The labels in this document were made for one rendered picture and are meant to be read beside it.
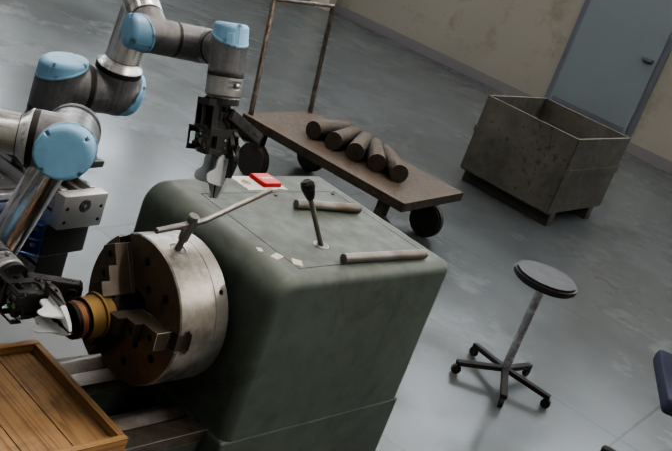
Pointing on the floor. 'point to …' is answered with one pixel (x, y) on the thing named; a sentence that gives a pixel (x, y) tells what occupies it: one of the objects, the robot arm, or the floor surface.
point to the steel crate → (541, 157)
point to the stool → (562, 286)
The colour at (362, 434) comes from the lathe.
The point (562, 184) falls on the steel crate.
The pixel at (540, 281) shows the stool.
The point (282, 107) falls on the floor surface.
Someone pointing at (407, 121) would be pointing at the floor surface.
